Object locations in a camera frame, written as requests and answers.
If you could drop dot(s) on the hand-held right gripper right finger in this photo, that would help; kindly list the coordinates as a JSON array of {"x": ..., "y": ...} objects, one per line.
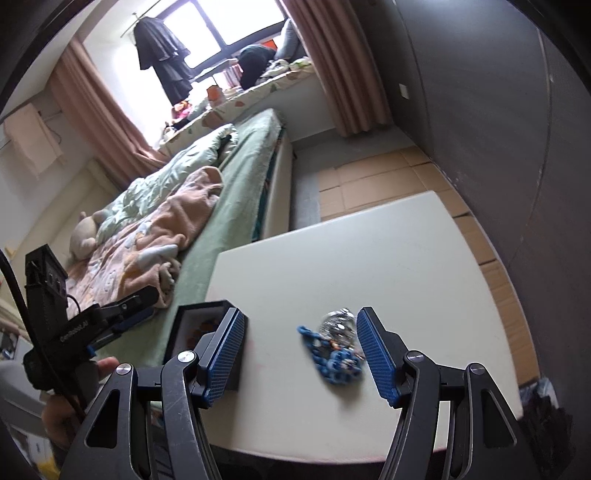
[{"x": 376, "y": 355}]

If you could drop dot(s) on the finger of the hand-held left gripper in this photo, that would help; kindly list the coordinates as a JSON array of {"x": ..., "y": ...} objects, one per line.
[
  {"x": 134, "y": 321},
  {"x": 134, "y": 300}
]

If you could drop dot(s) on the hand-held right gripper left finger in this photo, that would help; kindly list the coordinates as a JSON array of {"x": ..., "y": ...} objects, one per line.
[{"x": 226, "y": 360}]

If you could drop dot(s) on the dark gift box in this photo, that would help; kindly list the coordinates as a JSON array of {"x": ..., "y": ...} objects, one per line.
[{"x": 171, "y": 341}]

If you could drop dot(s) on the person's left hand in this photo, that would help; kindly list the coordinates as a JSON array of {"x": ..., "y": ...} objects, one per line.
[{"x": 64, "y": 415}]

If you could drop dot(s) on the beige plush toy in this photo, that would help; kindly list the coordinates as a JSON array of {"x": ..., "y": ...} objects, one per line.
[{"x": 85, "y": 235}]

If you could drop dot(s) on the pink fleece blanket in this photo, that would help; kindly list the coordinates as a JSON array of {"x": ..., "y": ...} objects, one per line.
[{"x": 175, "y": 212}]

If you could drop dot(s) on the cream bed headboard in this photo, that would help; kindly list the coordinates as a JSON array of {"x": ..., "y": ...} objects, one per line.
[{"x": 60, "y": 198}]

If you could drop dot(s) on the light green duvet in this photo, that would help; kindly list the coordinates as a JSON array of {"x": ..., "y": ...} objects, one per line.
[{"x": 184, "y": 157}]

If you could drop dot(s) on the bed with green sheet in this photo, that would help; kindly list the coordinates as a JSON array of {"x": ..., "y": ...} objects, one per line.
[{"x": 240, "y": 184}]

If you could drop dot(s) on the grey floor mat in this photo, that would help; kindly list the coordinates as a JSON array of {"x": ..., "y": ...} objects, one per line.
[{"x": 304, "y": 198}]

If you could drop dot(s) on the dark patterned cloth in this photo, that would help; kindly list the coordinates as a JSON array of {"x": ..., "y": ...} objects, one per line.
[{"x": 545, "y": 406}]

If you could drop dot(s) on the beige hanging towel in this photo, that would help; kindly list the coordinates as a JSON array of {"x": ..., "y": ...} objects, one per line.
[{"x": 32, "y": 138}]

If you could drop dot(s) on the pink curtain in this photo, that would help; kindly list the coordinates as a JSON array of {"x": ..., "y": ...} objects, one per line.
[
  {"x": 341, "y": 69},
  {"x": 92, "y": 106}
]

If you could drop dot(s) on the printed window seat cushion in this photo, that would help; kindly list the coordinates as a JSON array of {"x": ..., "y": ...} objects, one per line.
[{"x": 258, "y": 92}]

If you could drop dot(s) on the hanging dark clothes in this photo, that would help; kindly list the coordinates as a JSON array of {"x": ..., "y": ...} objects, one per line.
[{"x": 161, "y": 50}]

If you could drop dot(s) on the black bag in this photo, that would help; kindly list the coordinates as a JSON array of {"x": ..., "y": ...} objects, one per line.
[{"x": 254, "y": 62}]

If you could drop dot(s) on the window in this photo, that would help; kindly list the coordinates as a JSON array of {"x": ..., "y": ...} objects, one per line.
[{"x": 184, "y": 23}]

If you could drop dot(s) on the grey pillow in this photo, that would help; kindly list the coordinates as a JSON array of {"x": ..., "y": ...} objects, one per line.
[{"x": 288, "y": 41}]

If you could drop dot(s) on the white wall socket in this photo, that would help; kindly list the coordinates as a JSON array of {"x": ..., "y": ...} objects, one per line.
[{"x": 404, "y": 91}]

